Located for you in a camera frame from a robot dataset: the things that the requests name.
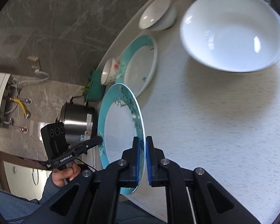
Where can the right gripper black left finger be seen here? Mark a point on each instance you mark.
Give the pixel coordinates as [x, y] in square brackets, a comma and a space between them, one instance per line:
[92, 197]

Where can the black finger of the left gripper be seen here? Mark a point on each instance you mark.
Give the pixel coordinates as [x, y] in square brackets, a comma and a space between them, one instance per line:
[84, 146]

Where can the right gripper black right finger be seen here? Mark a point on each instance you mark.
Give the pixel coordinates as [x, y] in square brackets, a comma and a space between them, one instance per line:
[192, 196]

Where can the small teal floral plate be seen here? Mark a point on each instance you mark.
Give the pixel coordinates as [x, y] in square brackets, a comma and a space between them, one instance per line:
[120, 120]

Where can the blue left sleeve forearm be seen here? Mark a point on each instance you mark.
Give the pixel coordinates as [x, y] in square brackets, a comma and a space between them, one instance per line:
[16, 209]

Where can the person's left hand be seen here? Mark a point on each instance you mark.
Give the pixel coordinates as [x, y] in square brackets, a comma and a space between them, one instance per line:
[58, 176]

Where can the stainless steel rice cooker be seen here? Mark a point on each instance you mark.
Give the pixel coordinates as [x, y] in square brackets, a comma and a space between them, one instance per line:
[80, 122]

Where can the red floral white bowl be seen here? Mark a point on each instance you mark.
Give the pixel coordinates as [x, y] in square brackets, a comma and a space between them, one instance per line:
[109, 71]

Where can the large teal floral plate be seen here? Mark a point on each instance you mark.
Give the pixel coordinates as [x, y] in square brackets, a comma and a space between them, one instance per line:
[138, 64]

